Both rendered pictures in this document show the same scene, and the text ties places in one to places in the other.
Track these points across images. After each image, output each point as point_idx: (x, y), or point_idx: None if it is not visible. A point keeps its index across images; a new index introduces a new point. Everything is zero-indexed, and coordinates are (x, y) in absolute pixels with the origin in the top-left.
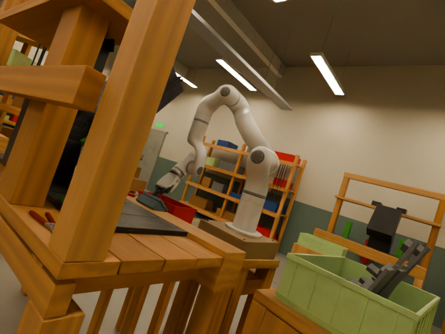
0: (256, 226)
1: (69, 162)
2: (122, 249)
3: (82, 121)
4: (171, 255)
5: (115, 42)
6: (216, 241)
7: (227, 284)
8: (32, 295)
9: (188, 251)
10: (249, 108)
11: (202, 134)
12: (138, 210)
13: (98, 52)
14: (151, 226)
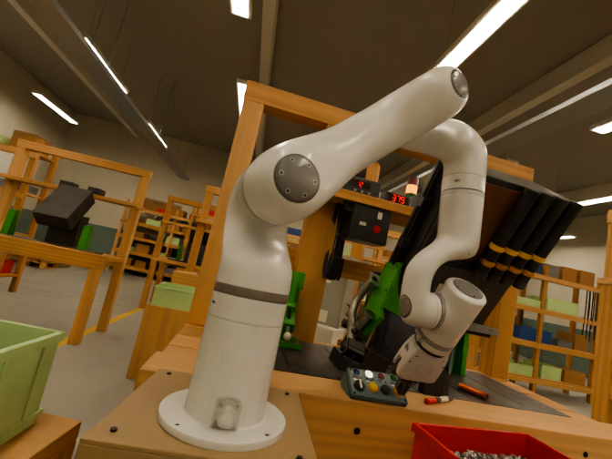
0: (190, 382)
1: (372, 333)
2: (200, 331)
3: None
4: (182, 338)
5: (348, 200)
6: (194, 365)
7: None
8: None
9: (186, 348)
10: (406, 84)
11: (441, 222)
12: (315, 368)
13: (307, 219)
14: None
